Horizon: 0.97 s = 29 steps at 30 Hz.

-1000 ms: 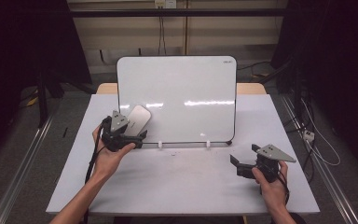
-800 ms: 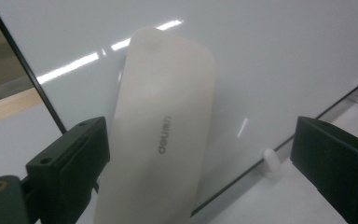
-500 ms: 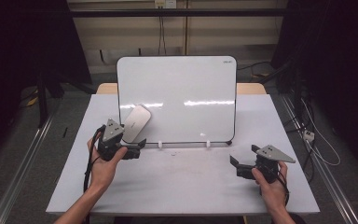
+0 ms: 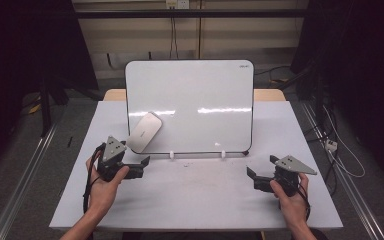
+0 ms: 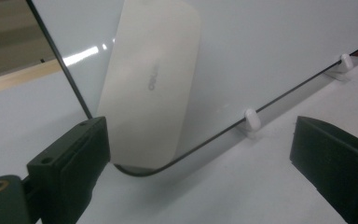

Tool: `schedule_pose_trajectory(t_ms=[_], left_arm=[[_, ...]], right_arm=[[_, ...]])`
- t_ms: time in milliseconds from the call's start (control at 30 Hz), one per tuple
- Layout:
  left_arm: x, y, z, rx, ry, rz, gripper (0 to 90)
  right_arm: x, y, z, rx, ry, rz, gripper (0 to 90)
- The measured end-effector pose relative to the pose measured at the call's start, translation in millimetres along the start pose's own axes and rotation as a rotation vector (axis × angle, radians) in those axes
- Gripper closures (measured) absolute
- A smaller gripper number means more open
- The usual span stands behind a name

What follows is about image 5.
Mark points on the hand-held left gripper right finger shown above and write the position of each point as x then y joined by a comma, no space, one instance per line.
338,168

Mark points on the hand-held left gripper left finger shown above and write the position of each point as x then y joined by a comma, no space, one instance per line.
71,171

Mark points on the white whiteboard eraser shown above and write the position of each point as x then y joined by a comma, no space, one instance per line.
149,87

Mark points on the white whiteboard with black rim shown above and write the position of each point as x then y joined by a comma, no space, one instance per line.
261,46

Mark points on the white whiteboard holder clip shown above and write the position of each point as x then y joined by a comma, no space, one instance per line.
346,62
252,119

